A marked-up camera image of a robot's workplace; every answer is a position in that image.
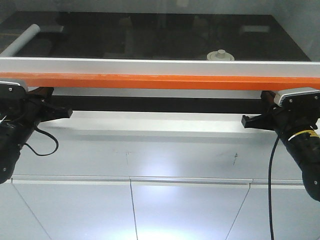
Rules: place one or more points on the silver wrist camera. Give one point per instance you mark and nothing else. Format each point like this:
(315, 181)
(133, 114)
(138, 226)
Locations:
(10, 84)
(303, 101)

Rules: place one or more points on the glass jar with beige lid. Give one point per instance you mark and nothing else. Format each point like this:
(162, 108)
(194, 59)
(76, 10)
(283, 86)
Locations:
(220, 55)

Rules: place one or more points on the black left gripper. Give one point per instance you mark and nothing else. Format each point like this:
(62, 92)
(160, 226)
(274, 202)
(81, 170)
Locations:
(36, 107)

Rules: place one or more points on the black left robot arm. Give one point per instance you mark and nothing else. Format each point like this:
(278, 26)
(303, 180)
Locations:
(21, 112)

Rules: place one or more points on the orange sash bar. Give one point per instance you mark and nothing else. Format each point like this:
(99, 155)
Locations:
(172, 82)

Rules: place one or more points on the grey plastic tube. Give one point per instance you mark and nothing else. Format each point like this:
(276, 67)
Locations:
(21, 41)

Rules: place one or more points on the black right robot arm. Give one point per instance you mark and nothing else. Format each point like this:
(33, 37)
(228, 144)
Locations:
(293, 115)

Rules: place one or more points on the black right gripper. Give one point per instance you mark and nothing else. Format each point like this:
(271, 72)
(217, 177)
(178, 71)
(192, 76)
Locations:
(276, 118)

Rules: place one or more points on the white cabinet base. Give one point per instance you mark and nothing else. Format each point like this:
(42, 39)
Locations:
(141, 176)

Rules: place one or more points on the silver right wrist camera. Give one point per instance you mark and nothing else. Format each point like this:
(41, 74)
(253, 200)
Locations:
(303, 101)

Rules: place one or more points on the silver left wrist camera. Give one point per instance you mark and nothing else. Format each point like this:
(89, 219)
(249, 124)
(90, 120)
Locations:
(10, 84)

